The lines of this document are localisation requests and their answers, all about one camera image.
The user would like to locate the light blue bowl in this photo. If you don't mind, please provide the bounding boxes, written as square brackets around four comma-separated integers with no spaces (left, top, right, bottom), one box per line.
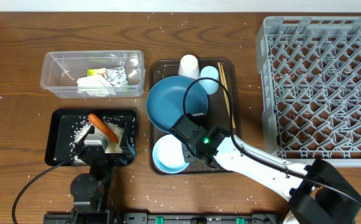
[152,134,189,174]

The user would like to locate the orange carrot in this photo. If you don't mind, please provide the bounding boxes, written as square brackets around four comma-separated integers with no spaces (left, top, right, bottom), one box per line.
[88,113,119,144]

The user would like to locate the pile of rice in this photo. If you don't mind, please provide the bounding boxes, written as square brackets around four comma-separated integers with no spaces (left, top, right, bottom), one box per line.
[72,121,124,166]

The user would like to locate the dark blue plate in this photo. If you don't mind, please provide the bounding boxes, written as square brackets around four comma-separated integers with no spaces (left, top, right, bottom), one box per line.
[146,76,209,133]

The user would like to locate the white tissue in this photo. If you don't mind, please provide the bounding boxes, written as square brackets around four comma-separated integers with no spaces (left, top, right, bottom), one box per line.
[77,75,116,97]

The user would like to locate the silver foil snack wrapper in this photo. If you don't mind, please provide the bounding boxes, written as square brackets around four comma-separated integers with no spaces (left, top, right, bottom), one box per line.
[87,66,129,91]

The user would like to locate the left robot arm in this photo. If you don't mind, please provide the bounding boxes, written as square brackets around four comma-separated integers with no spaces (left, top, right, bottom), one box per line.
[70,125,136,224]

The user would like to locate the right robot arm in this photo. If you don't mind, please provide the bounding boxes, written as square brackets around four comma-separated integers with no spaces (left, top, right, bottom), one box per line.
[170,115,361,223]

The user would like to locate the black waste tray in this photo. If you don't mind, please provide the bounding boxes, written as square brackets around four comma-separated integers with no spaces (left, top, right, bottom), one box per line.
[45,108,137,166]

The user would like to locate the grey dishwasher rack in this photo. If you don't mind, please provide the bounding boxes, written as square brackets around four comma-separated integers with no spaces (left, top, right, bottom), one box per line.
[255,16,361,167]

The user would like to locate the dark brown serving tray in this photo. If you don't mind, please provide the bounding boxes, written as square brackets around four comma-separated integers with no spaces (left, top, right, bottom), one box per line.
[149,58,244,175]

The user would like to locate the wooden chopstick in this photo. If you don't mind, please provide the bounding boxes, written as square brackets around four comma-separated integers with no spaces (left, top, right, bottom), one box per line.
[218,62,236,129]
[217,63,233,121]

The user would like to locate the light blue plastic cup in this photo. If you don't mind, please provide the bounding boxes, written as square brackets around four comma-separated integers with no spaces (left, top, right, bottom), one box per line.
[199,66,219,95]

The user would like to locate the pink plastic cup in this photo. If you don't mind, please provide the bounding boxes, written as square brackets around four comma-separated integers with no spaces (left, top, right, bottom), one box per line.
[178,55,200,80]

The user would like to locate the clear plastic bin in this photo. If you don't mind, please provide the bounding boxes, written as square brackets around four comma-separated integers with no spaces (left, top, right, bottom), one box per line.
[40,50,145,98]

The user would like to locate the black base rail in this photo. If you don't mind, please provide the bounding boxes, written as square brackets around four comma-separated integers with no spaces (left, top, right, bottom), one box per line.
[43,213,278,224]

